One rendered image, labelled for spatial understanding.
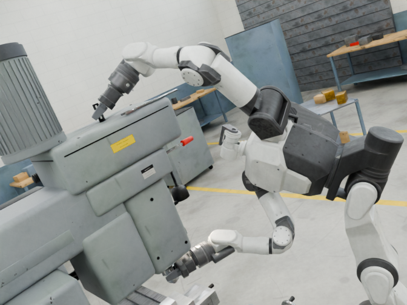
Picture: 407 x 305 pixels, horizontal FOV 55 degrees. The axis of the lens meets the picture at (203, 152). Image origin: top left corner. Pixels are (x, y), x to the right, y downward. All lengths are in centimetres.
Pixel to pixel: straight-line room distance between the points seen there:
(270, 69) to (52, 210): 636
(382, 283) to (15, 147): 132
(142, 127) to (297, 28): 854
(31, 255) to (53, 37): 754
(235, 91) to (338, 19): 801
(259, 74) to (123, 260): 630
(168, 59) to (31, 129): 46
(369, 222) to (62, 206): 102
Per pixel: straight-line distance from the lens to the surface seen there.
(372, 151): 140
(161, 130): 140
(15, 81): 125
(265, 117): 128
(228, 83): 125
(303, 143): 142
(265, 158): 138
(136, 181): 135
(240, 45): 743
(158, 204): 143
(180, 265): 159
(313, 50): 965
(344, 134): 496
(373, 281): 163
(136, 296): 228
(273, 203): 164
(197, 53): 126
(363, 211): 147
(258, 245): 161
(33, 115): 125
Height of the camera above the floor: 203
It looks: 15 degrees down
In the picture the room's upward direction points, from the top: 21 degrees counter-clockwise
